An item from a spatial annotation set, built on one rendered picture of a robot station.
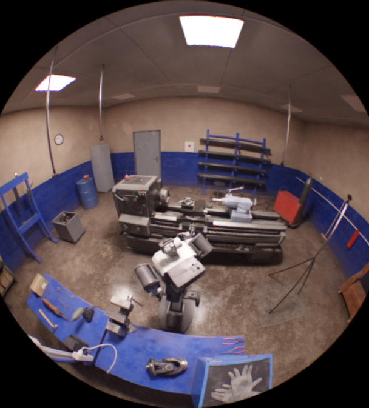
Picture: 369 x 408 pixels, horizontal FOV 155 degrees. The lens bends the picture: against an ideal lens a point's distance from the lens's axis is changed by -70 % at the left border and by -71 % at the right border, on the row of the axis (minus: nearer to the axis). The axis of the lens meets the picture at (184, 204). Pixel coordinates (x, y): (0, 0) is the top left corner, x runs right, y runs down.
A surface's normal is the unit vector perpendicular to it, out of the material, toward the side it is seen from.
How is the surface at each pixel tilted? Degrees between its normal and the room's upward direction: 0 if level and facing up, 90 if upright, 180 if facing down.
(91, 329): 0
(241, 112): 90
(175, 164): 90
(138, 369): 0
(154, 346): 0
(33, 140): 90
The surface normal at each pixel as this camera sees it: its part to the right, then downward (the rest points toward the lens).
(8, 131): 0.99, 0.10
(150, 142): -0.15, 0.49
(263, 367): 0.03, -0.86
